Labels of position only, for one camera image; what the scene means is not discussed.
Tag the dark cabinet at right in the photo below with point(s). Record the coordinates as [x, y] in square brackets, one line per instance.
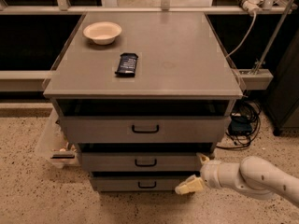
[282, 97]

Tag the blue box with cables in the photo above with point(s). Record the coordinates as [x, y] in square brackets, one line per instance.
[245, 125]

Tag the dark blue snack bar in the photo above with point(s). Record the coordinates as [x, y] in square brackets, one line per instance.
[127, 65]

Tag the clear plastic bin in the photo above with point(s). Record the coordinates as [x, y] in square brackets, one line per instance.
[53, 147]

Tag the grey bottom drawer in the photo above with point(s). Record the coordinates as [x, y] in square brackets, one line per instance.
[142, 183]

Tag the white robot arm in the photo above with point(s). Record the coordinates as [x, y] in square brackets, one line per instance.
[253, 177]

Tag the grey top drawer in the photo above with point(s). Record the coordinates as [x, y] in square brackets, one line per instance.
[144, 129]

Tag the white power strip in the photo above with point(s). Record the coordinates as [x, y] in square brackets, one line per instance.
[250, 6]

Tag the grey drawer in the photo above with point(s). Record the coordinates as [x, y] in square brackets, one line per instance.
[140, 162]
[142, 183]
[144, 129]

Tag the grey drawer cabinet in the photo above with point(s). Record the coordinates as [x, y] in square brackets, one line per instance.
[181, 72]

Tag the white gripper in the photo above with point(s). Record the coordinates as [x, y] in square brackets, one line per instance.
[209, 173]

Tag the metal diagonal rod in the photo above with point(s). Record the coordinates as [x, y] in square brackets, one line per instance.
[268, 5]

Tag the white paper bowl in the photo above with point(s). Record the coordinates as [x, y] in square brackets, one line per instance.
[102, 33]

